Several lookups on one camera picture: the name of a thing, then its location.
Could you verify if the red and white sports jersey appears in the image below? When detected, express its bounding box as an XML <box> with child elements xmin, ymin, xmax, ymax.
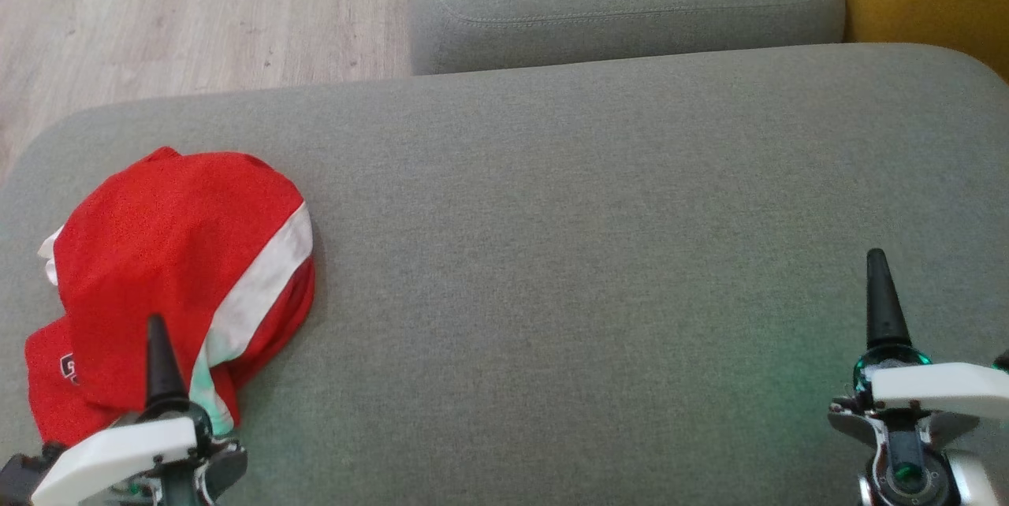
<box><xmin>24</xmin><ymin>147</ymin><xmax>316</xmax><ymax>446</ymax></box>

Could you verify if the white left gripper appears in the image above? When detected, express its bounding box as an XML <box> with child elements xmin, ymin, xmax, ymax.
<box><xmin>32</xmin><ymin>314</ymin><xmax>248</xmax><ymax>506</ymax></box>

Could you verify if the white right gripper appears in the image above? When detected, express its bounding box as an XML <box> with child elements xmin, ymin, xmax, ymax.
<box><xmin>828</xmin><ymin>248</ymin><xmax>1009</xmax><ymax>461</ymax></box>

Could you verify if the large grey fabric sofa seat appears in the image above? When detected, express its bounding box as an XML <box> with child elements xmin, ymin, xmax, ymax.
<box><xmin>0</xmin><ymin>43</ymin><xmax>1009</xmax><ymax>506</ymax></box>

